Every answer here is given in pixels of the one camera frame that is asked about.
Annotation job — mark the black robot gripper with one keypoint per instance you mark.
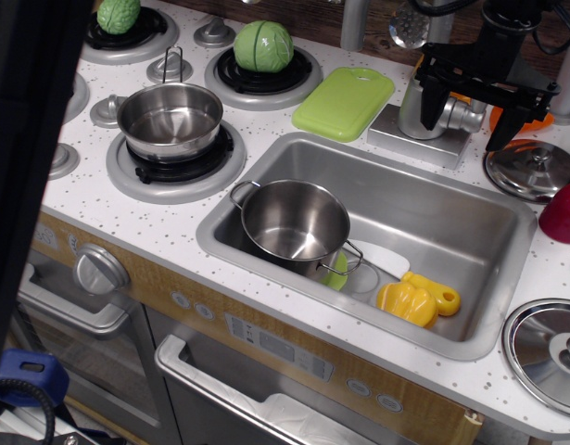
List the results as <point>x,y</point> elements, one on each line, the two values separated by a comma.
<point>494,74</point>

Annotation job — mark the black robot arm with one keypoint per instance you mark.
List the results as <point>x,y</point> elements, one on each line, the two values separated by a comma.
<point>509,22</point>

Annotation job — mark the orange toy item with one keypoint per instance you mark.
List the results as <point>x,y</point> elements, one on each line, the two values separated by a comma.
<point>527,128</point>

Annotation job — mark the steel pot lid upper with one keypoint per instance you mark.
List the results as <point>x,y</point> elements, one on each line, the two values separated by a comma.
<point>528,169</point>

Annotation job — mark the steel pot lid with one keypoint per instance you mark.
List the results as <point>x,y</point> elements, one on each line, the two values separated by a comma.
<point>536,343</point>
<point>528,169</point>

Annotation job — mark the clear slotted spoon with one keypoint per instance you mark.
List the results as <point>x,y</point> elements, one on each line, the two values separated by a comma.
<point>408,28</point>

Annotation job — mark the green plastic cutting board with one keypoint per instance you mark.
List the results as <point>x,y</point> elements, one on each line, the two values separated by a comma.
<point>344,104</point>

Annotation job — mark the grey toy sink basin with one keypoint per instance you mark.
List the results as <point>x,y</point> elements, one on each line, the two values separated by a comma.
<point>459,235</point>

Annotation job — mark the red toy cup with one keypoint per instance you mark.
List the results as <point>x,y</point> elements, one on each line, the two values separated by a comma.
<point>554,220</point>

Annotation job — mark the yellow toy bell pepper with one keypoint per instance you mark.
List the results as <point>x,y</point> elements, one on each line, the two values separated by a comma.
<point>408,302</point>

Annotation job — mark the steel pot in sink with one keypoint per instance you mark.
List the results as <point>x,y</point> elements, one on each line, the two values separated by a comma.
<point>300,225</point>

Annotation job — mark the green toy cabbage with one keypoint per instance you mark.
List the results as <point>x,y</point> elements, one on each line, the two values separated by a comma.
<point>263,46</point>

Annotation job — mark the green toy plate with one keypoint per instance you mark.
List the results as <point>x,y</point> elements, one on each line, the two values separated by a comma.
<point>334,280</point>

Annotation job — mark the back right stove burner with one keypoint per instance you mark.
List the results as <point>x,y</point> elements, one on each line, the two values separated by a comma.
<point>259,91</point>

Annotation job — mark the stove burner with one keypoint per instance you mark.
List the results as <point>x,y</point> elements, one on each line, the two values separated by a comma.
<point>78,100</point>
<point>183,182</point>
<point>149,37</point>
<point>259,91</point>

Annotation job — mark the steel pot lid lower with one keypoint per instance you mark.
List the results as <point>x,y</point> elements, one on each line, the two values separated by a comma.
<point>536,343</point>

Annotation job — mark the grey stove knob top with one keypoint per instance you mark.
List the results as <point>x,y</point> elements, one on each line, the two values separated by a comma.
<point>214,34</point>

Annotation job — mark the grey stove knob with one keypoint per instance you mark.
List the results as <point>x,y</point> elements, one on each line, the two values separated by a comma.
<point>171,68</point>
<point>214,34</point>
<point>104,113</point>

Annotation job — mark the steel saucepan on burner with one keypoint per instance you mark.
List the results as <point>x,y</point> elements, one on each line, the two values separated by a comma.
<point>170,122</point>

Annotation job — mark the grey stove knob middle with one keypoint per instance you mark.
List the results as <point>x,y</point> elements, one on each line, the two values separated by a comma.
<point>171,68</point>

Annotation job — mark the front right stove burner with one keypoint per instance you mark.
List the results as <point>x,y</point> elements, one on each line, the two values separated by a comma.
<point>183,182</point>

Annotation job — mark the back left stove burner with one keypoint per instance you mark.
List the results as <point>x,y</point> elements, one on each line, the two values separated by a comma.
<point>149,37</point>

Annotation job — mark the green toy lettuce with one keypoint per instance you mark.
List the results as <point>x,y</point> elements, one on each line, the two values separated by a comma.
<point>117,16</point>

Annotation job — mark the grey stove knob left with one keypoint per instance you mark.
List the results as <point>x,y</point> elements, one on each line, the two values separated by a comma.
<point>104,113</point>

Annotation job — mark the front left stove burner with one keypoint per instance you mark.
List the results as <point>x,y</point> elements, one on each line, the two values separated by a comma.
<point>78,100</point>

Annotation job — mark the silver oven dial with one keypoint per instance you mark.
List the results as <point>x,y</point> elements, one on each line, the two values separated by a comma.
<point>97,272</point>

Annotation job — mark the grey stove knob edge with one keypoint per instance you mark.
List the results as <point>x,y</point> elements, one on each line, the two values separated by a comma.
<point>66,159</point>

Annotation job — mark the black pole foreground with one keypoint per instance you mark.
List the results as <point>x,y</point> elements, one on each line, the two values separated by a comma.
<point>40,46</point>

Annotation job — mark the grey vertical post left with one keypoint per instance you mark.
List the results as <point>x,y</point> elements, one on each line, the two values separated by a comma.
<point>355,13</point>

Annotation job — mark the grey dishwasher door handle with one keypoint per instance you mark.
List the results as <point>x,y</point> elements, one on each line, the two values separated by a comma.
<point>208,411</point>

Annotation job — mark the grey oven door handle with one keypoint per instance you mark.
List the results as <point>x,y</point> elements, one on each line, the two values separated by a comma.
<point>107,322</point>

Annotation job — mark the blue clamp with cable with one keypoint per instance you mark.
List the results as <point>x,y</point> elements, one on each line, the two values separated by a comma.
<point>33,379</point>

